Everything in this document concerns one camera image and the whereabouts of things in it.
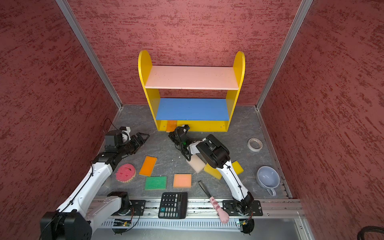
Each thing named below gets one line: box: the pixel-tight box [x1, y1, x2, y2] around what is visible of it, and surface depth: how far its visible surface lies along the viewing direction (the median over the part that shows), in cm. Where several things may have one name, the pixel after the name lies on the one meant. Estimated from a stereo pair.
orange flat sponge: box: [139, 156, 158, 177], surface depth 89 cm
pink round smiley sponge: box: [116, 163, 136, 183], surface depth 84 cm
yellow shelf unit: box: [138, 50, 246, 132], surface depth 83 cm
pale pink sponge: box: [186, 154, 207, 174], surface depth 89 cm
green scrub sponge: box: [144, 176, 167, 190], surface depth 82 cm
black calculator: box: [158, 192, 188, 219], surface depth 74 cm
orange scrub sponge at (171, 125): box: [166, 120, 178, 133], surface depth 108 cm
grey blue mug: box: [256, 165, 280, 197], surface depth 81 cm
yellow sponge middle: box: [204, 163, 222, 180], surface depth 86 cm
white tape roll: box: [247, 137, 263, 152], surface depth 100 cm
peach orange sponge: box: [173, 174, 192, 188], surface depth 82 cm
